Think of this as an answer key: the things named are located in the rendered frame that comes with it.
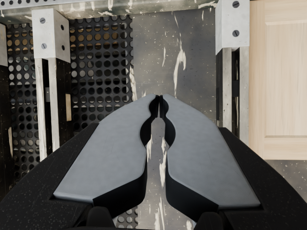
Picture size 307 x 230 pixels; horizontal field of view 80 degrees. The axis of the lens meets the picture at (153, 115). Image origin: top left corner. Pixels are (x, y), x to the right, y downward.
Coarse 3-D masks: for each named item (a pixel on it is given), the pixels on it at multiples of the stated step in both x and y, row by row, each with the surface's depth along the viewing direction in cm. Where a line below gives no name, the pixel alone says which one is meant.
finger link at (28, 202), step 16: (64, 144) 8; (80, 144) 8; (48, 160) 7; (64, 160) 7; (32, 176) 6; (48, 176) 6; (64, 176) 6; (16, 192) 6; (32, 192) 6; (48, 192) 6; (0, 208) 5; (16, 208) 5; (32, 208) 5; (48, 208) 5; (64, 208) 5; (80, 208) 5; (0, 224) 5; (16, 224) 5; (32, 224) 5; (48, 224) 5; (64, 224) 5; (80, 224) 5
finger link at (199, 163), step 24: (168, 96) 11; (168, 120) 9; (192, 120) 9; (168, 144) 10; (192, 144) 8; (216, 144) 8; (168, 168) 6; (192, 168) 7; (216, 168) 7; (240, 168) 7; (168, 192) 7; (192, 192) 6; (216, 192) 6; (240, 192) 6; (192, 216) 6
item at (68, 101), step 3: (66, 96) 53; (69, 96) 55; (66, 99) 53; (69, 99) 55; (66, 102) 53; (69, 102) 55; (66, 105) 53; (69, 105) 55; (66, 108) 53; (69, 108) 55; (66, 111) 53; (69, 111) 55; (69, 114) 55; (69, 117) 55; (69, 120) 55
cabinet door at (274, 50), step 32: (256, 0) 47; (288, 0) 46; (256, 32) 47; (288, 32) 46; (256, 64) 47; (288, 64) 47; (256, 96) 48; (288, 96) 47; (256, 128) 48; (288, 128) 47
